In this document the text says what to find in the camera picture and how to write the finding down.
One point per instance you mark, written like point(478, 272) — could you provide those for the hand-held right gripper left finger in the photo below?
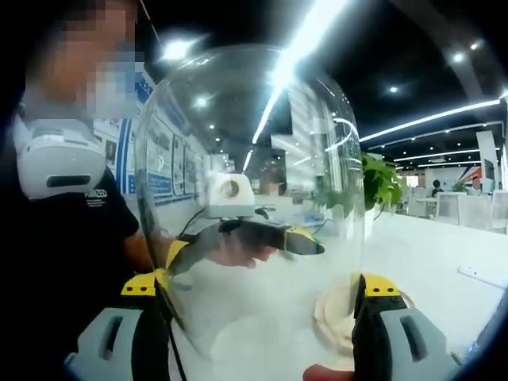
point(119, 341)

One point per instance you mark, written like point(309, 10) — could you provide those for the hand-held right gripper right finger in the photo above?
point(381, 341)

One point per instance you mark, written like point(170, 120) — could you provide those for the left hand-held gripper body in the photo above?
point(214, 198)

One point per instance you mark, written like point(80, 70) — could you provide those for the clear glass dome cover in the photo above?
point(238, 119)

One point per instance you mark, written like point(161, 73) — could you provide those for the person's left hand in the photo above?
point(242, 256)

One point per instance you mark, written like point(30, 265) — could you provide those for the person's right hand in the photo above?
point(329, 374)

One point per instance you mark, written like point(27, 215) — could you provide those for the blue white desk device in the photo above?
point(315, 217)

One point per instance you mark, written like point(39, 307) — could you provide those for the round wooden base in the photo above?
point(333, 313)

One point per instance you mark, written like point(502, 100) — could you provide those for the white paper sheet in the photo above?
point(480, 275)

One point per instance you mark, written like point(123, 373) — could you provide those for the green potted plant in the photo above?
point(381, 182)

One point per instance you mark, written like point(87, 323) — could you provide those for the white mesh chair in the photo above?
point(501, 212)
point(474, 212)
point(446, 208)

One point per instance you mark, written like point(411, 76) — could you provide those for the long ceiling light strip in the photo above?
point(293, 51)
point(428, 119)

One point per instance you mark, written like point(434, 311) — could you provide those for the blue white wall poster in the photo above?
point(119, 158)

